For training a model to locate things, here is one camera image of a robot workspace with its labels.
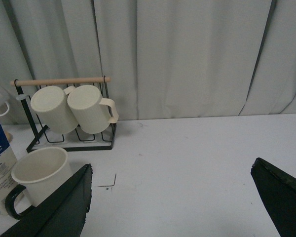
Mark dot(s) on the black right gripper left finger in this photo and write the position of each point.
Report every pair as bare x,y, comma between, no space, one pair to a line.
62,214

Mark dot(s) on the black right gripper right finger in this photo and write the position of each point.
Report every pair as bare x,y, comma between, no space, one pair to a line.
277,190

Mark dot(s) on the cream cup black handle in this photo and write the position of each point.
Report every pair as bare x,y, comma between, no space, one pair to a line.
38,175

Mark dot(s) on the wooden mug tree stand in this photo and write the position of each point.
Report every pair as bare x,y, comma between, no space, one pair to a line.
9,136

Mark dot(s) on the cream ribbed mug right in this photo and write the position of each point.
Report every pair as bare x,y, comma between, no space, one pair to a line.
93,112

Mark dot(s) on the cream ribbed mug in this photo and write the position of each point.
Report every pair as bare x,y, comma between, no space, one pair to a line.
93,112
50,104

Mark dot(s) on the cream ribbed mug left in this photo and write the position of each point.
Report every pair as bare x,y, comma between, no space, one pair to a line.
50,104

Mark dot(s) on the grey curtain backdrop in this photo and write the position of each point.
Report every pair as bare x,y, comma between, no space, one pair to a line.
166,58

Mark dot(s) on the black wire mug rack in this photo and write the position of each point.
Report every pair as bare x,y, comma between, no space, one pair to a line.
76,140

